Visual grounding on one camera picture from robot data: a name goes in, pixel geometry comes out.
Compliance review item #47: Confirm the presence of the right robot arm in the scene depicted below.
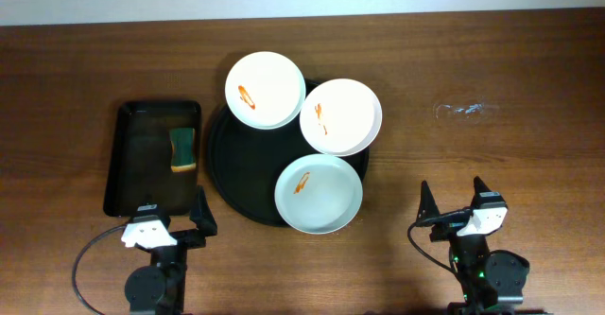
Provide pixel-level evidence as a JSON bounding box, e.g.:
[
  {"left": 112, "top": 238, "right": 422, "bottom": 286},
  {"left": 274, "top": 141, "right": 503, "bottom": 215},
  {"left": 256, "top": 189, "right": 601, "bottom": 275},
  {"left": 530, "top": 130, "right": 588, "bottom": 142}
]
[{"left": 407, "top": 177, "right": 530, "bottom": 314}]

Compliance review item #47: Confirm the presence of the green and yellow sponge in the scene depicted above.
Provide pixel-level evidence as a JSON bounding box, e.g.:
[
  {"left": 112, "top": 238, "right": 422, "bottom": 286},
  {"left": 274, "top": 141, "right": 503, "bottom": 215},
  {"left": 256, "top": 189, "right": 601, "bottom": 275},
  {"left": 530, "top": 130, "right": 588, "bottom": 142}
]
[{"left": 169, "top": 128, "right": 197, "bottom": 172}]

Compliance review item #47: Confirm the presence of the black rectangular tray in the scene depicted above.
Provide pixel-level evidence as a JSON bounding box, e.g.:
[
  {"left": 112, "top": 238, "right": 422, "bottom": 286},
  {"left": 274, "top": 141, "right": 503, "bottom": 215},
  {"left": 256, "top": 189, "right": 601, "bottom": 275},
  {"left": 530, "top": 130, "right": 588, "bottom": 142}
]
[{"left": 103, "top": 100, "right": 201, "bottom": 217}]

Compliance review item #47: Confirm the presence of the white plate top right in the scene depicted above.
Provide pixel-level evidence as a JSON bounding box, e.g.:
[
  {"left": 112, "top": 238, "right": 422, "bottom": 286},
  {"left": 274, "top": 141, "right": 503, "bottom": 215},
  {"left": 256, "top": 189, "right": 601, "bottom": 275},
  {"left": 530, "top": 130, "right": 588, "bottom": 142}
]
[{"left": 300, "top": 79, "right": 383, "bottom": 157}]

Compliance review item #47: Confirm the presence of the white plate top left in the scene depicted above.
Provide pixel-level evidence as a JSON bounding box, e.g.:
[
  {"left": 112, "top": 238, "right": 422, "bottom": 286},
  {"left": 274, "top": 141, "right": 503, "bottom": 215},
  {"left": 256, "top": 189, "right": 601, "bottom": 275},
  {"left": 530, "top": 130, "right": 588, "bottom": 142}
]
[{"left": 224, "top": 51, "right": 306, "bottom": 130}]

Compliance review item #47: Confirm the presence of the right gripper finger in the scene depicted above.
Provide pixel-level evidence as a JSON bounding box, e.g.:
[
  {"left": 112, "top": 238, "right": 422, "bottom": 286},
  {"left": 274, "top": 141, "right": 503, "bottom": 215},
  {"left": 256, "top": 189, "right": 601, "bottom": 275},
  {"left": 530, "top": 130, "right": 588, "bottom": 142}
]
[
  {"left": 415, "top": 181, "right": 441, "bottom": 227},
  {"left": 473, "top": 176, "right": 491, "bottom": 195}
]

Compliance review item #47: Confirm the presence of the pale blue plate front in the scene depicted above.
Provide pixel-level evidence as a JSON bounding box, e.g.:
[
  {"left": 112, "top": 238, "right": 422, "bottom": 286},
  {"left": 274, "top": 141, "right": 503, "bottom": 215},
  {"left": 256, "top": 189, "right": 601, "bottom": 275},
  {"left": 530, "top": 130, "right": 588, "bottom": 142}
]
[{"left": 274, "top": 154, "right": 363, "bottom": 235}]

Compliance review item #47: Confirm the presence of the white plate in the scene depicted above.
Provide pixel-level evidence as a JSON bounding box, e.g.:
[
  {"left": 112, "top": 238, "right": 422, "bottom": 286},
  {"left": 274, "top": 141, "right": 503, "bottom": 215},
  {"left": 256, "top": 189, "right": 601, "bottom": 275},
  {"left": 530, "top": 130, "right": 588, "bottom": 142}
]
[
  {"left": 224, "top": 51, "right": 306, "bottom": 130},
  {"left": 300, "top": 79, "right": 383, "bottom": 157}
]

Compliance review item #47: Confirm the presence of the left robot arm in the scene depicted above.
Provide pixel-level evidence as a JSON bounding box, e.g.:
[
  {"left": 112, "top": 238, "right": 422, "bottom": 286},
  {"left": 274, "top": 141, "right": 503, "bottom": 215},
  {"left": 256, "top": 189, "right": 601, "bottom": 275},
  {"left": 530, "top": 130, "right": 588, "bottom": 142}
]
[{"left": 121, "top": 186, "right": 217, "bottom": 315}]

